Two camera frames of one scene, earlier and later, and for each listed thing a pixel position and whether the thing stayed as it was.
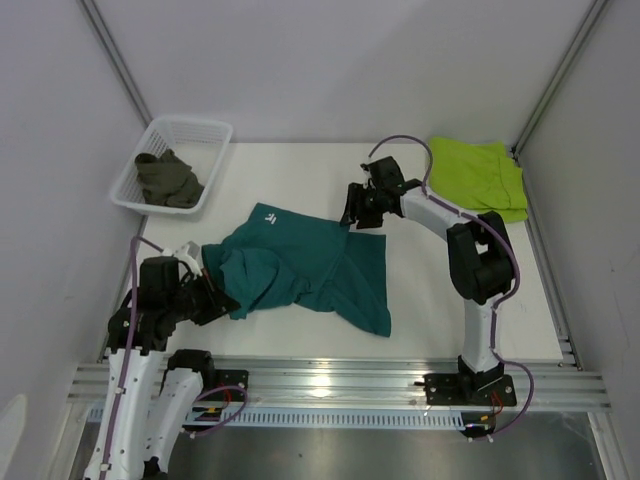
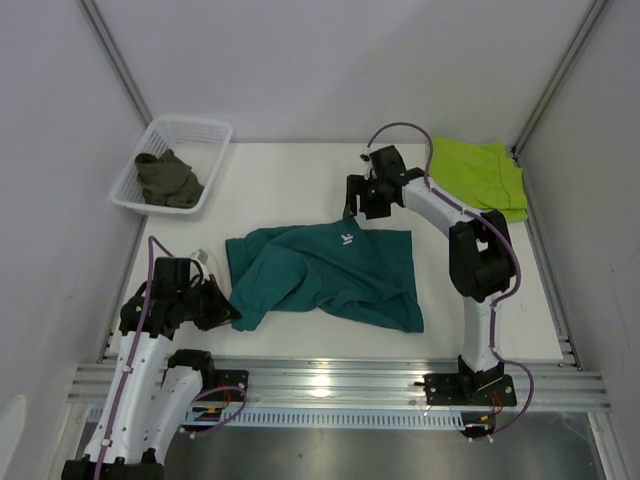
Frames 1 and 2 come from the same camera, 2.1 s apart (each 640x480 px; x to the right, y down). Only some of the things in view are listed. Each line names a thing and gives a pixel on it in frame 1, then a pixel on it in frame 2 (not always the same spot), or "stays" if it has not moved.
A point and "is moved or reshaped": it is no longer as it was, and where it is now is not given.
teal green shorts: x=274 y=257 is moved or reshaped
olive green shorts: x=166 y=180 stays
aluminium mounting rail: x=541 y=381 stays
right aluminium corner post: x=585 y=27 stays
